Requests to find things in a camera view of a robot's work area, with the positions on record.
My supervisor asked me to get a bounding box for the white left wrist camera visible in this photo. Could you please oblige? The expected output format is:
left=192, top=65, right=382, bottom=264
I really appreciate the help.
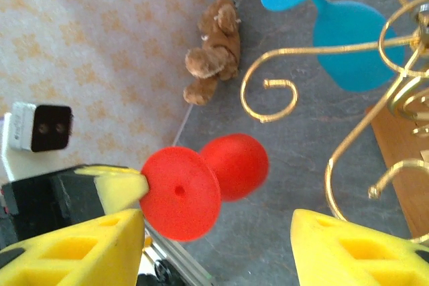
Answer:
left=0, top=101, right=74, bottom=183

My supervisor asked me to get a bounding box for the blue plastic wine glass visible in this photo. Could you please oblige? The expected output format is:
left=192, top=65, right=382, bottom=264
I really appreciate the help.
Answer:
left=260, top=0, right=406, bottom=92

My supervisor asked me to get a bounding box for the aluminium table side rail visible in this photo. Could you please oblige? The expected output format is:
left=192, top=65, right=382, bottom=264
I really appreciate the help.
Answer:
left=143, top=225, right=215, bottom=286

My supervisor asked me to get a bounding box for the red plastic wine glass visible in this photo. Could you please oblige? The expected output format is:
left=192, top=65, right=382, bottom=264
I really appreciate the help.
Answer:
left=139, top=133, right=270, bottom=242

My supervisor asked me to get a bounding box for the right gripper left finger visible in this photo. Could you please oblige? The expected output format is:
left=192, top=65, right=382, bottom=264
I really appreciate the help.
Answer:
left=0, top=208, right=145, bottom=286

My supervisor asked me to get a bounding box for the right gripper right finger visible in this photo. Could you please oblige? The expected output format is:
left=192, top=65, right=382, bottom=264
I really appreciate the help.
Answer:
left=290, top=208, right=429, bottom=286

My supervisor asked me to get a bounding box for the gold wire wine glass rack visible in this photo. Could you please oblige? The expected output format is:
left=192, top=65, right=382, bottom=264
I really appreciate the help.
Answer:
left=240, top=0, right=429, bottom=245

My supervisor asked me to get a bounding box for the brown teddy bear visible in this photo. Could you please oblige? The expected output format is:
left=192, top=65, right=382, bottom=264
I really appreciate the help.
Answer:
left=183, top=0, right=242, bottom=106

